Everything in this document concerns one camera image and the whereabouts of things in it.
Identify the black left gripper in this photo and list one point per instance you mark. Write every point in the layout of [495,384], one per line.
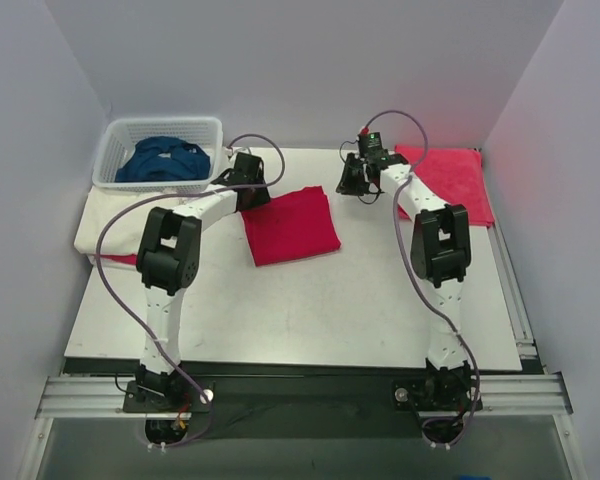
[253,195]

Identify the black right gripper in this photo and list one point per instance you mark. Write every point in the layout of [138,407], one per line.
[351,179]

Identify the crimson red t-shirt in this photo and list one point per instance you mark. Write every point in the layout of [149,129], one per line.
[294,226]

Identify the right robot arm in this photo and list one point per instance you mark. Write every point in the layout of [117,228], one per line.
[433,237]

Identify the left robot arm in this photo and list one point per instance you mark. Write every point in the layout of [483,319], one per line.
[168,258]

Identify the folded red t-shirt under stack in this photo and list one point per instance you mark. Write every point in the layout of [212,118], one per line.
[121,259]

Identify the blue t-shirt in basket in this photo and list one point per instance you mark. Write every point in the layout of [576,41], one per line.
[165,159]

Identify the pink microfiber towel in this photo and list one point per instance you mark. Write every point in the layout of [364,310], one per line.
[456,175]

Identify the white plastic laundry basket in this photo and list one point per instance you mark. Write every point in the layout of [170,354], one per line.
[121,136]

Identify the folded white t-shirt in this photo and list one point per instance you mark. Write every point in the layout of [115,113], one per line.
[123,238]

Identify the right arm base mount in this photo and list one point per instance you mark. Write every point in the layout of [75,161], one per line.
[435,390]

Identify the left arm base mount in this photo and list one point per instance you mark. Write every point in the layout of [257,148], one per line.
[152,393]

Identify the aluminium mounting rail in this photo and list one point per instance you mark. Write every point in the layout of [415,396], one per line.
[496,394]

